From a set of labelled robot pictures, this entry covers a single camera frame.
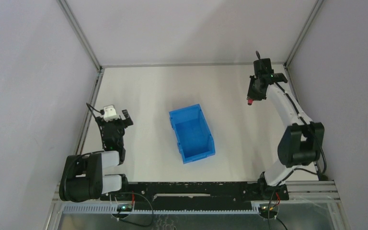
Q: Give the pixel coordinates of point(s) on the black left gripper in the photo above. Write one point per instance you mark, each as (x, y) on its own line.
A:
(114, 123)

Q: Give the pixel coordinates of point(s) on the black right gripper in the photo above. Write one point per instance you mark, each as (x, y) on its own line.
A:
(251, 95)

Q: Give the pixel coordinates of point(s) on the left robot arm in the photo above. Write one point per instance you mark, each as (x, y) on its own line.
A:
(84, 176)

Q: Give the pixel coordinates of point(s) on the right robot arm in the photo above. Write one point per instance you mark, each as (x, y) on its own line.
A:
(301, 142)

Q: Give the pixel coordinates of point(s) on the blue plastic bin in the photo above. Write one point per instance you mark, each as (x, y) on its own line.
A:
(194, 138)

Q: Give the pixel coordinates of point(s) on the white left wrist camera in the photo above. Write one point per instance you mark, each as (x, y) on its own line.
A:
(110, 113)

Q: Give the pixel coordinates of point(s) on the left controller board with wires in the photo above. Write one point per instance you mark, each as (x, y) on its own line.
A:
(125, 208)

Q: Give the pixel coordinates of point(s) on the controller board with wires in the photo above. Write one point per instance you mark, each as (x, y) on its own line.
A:
(125, 208)
(270, 211)

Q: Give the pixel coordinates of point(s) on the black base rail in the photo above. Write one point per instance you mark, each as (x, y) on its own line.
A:
(198, 195)

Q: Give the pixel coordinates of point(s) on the white slotted cable duct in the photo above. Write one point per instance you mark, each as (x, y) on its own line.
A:
(113, 209)

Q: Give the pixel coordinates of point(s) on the right controller board with wires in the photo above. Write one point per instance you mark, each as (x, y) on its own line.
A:
(270, 211)

